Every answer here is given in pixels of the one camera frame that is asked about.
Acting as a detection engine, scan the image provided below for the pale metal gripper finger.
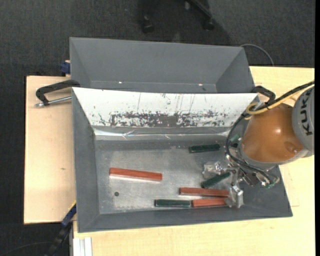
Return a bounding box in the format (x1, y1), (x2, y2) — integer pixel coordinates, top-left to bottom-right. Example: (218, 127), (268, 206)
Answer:
(202, 161), (226, 179)
(228, 184), (245, 209)

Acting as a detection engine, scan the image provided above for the dark green flat block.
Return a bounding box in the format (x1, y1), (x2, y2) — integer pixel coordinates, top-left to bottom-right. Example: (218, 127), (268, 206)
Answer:
(188, 143), (222, 154)
(153, 198), (192, 208)
(200, 171), (232, 189)

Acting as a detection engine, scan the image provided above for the red-brown flat block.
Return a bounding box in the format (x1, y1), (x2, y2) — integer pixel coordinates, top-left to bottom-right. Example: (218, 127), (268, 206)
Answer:
(108, 167), (163, 183)
(178, 187), (230, 199)
(190, 198), (229, 209)

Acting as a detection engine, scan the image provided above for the grey metal bin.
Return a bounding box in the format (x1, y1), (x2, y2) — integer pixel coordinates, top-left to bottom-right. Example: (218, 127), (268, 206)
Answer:
(68, 36), (294, 234)

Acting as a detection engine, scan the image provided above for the pale wood flat board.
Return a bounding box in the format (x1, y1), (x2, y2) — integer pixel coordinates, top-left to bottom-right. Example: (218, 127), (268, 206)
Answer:
(23, 75), (77, 225)

